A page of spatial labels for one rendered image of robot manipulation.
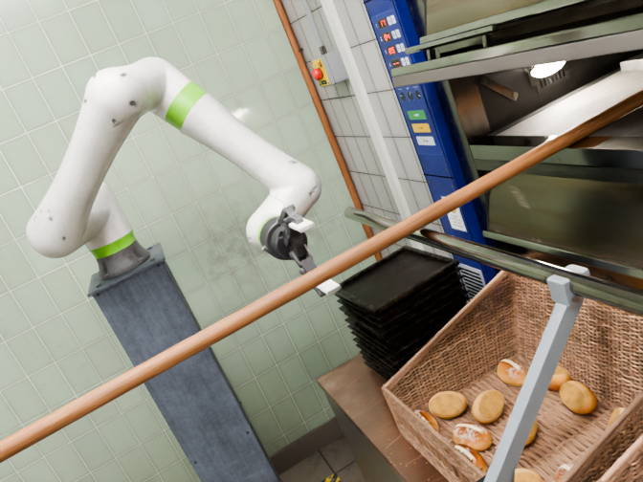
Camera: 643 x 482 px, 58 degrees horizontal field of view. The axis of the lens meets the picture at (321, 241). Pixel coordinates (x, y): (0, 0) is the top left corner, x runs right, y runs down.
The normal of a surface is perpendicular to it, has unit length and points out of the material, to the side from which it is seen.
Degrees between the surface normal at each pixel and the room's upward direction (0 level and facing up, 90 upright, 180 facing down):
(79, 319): 90
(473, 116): 90
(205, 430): 90
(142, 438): 90
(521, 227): 70
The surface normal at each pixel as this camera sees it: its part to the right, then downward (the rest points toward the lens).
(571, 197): -0.93, 0.12
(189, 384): 0.32, 0.19
